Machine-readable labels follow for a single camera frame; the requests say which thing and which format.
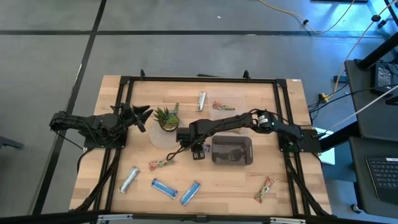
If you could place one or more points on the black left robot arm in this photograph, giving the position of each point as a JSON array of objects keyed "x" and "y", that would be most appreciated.
[{"x": 93, "y": 123}]

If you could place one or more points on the black laptop desk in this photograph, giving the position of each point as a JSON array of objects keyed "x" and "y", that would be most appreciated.
[{"x": 360, "y": 174}]

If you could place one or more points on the potted succulent plant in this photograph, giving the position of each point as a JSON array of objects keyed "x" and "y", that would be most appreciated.
[{"x": 168, "y": 119}]

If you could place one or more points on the black metal table frame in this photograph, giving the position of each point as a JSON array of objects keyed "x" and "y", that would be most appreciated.
[{"x": 202, "y": 79}]

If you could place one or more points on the green red granola bar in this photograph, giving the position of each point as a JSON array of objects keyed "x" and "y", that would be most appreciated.
[
  {"x": 264, "y": 189},
  {"x": 222, "y": 106},
  {"x": 161, "y": 164}
]

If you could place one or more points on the yellow power plug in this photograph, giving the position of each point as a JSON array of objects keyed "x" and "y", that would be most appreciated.
[{"x": 324, "y": 98}]

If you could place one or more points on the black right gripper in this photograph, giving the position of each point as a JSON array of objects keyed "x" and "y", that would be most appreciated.
[{"x": 194, "y": 133}]

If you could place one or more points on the black horizontal beam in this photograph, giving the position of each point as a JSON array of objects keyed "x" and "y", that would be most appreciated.
[{"x": 46, "y": 218}]

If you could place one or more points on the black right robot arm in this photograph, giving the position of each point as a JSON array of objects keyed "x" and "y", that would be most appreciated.
[{"x": 230, "y": 121}]

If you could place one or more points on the silver granola bar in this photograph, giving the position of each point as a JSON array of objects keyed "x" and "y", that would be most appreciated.
[
  {"x": 129, "y": 180},
  {"x": 201, "y": 101}
]

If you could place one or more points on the round woven placemat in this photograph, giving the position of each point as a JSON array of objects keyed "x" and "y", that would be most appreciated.
[{"x": 161, "y": 140}]

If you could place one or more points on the blue granola bar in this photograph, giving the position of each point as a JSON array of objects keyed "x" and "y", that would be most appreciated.
[
  {"x": 190, "y": 193},
  {"x": 164, "y": 188}
]

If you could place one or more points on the black caster wheel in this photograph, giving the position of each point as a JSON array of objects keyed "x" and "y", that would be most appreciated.
[{"x": 356, "y": 208}]

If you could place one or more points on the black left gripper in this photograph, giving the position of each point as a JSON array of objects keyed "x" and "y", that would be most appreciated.
[{"x": 129, "y": 115}]

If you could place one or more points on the black plug box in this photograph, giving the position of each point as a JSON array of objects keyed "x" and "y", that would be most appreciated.
[{"x": 340, "y": 79}]

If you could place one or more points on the dark grey plastic bin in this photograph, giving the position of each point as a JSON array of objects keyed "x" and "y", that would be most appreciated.
[{"x": 231, "y": 152}]

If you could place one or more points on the black stand leg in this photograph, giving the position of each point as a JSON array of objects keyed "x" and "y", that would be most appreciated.
[
  {"x": 339, "y": 135},
  {"x": 376, "y": 54}
]

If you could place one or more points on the green orange granola bar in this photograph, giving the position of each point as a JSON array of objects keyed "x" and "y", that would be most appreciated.
[{"x": 237, "y": 130}]

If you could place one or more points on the black side desk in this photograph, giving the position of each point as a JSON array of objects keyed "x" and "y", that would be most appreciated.
[{"x": 357, "y": 118}]

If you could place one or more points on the black power adapter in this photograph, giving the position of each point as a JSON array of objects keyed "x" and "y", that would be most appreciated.
[{"x": 383, "y": 77}]

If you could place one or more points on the grey chair leg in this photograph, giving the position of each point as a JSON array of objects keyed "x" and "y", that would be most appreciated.
[{"x": 9, "y": 143}]

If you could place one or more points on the purple granola bar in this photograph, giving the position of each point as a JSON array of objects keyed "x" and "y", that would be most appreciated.
[{"x": 207, "y": 148}]

